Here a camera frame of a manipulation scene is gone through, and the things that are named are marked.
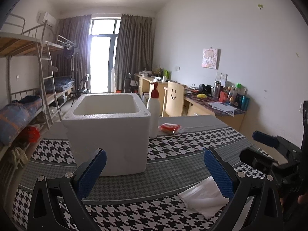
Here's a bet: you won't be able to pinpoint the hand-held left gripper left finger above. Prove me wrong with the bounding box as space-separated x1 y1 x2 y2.
28 148 107 231

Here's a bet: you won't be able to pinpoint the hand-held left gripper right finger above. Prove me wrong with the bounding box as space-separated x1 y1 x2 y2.
204 148 283 231

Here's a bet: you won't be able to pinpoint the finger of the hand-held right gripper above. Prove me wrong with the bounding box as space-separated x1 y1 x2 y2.
240 147 278 172
252 131 280 149

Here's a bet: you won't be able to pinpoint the white tissue cloth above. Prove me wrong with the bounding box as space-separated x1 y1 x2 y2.
178 176 230 219

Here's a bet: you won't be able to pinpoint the white foam box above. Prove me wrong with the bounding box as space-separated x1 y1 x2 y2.
61 93 151 177

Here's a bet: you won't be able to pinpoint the group of bottles and cans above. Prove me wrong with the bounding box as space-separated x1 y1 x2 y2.
213 78 251 111

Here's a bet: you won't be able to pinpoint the printed paper sheets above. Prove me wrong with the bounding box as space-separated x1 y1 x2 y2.
208 102 237 115

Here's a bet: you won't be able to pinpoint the houndstooth tablecloth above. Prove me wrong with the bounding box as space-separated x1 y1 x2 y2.
11 115 284 231

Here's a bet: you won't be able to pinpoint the long wooden desk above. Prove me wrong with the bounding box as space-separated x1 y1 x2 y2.
135 73 246 131

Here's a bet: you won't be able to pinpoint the red snack packet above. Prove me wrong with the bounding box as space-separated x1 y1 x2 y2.
157 123 181 134

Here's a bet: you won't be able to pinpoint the red plastic bag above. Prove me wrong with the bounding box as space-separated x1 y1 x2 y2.
24 126 40 143

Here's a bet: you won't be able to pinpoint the black headphones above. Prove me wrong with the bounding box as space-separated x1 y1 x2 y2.
198 84 213 94

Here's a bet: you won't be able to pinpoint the black folding chair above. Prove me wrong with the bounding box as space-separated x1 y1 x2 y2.
71 75 89 100

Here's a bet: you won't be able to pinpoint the white pump bottle red cap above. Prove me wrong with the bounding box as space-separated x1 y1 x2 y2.
147 82 160 139

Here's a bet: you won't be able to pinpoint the wooden chair smiley face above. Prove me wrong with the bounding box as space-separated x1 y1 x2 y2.
162 81 185 117

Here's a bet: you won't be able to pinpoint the blue bed mattress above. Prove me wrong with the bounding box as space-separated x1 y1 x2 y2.
44 76 74 93

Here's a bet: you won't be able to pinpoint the rolled blue patterned quilt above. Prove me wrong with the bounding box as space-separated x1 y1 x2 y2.
0 96 43 146

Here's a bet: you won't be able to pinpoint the glass balcony door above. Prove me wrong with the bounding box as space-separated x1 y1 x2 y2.
89 17 121 94

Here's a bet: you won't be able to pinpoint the hanging dark clothes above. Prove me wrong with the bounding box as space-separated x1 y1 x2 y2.
63 47 80 59

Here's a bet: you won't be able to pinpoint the brown curtain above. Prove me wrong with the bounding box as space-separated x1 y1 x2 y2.
56 15 92 94
114 14 154 93

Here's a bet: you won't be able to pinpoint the grey metal bunk bed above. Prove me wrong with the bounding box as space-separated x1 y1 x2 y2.
0 14 60 147
44 35 80 106

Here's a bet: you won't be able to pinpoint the white air conditioner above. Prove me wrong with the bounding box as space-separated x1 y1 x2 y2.
37 12 57 27

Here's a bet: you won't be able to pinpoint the yellowish rope bundle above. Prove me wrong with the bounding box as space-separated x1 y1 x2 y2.
10 147 28 169

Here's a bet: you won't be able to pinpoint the pink cartoon wall picture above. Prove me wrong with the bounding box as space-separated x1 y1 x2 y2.
202 48 219 69

